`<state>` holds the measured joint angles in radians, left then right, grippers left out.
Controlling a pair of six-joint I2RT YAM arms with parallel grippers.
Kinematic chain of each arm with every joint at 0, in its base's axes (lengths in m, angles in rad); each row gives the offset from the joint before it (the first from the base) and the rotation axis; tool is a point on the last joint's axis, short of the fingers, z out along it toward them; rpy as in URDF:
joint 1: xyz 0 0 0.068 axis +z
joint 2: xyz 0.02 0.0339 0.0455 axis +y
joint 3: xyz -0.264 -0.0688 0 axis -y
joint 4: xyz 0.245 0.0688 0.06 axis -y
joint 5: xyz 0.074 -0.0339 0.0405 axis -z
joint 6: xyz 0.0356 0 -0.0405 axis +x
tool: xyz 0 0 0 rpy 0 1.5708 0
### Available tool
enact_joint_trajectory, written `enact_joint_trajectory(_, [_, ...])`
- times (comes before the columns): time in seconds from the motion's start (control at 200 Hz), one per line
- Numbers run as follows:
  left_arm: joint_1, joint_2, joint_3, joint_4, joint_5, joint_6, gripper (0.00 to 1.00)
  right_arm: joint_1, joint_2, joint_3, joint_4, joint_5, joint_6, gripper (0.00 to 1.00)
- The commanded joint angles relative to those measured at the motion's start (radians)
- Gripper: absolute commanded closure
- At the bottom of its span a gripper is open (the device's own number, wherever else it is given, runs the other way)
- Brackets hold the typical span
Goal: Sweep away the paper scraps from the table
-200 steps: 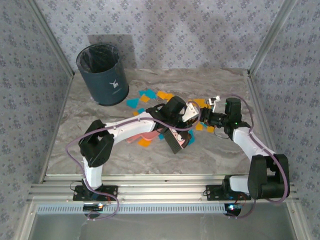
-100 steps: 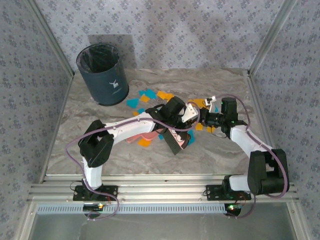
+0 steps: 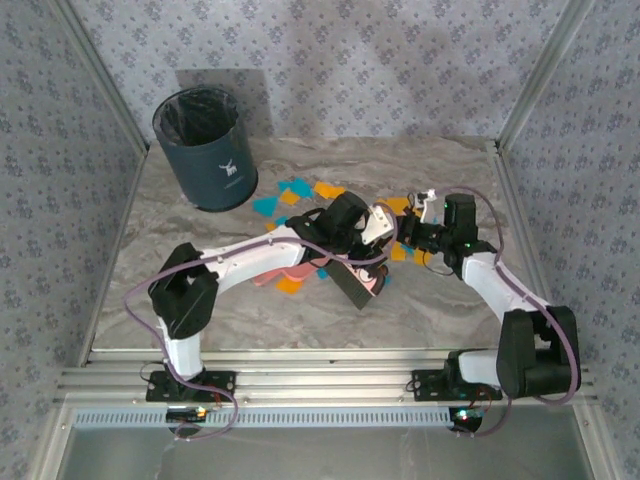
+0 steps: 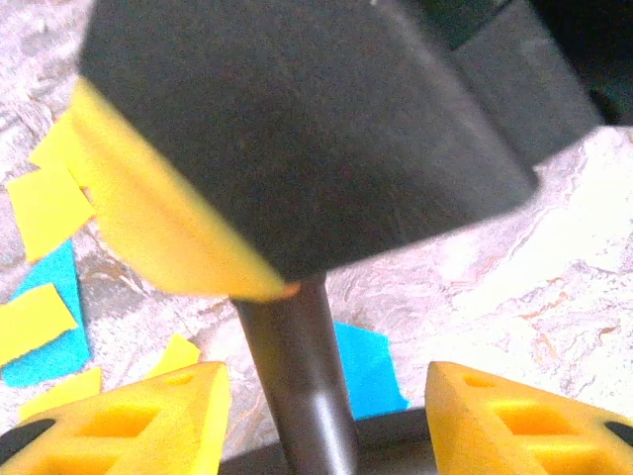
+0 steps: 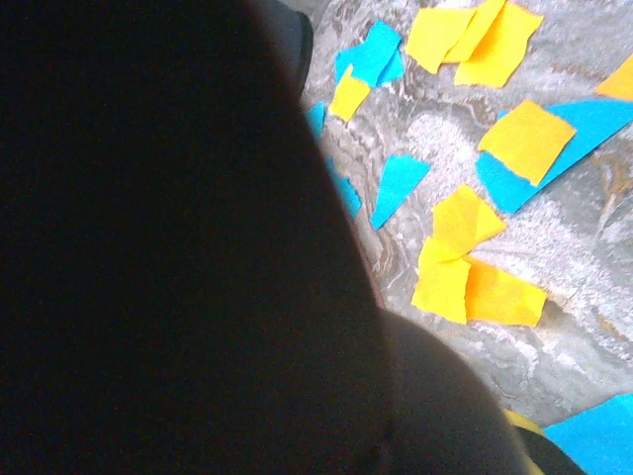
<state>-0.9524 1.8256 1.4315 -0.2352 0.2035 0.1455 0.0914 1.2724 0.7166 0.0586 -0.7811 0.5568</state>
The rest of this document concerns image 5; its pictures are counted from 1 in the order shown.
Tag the small yellow paper scrap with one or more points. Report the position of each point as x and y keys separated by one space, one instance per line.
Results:
x=348 y=96

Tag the large blue paper scrap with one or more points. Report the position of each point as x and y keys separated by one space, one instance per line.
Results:
x=593 y=123

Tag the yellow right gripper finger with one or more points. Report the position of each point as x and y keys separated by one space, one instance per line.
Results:
x=549 y=455

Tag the triangular blue paper scrap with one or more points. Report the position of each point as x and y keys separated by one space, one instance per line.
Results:
x=398 y=185

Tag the small dark hand brush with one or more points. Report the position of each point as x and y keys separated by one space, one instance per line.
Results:
x=148 y=247

